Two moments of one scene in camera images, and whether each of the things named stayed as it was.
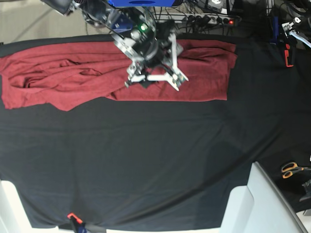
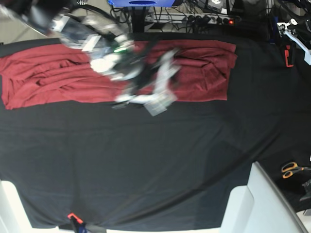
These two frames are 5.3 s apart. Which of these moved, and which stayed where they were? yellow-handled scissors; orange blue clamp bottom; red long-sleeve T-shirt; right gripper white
Moved: right gripper white
Stayed: red long-sleeve T-shirt; yellow-handled scissors; orange blue clamp bottom
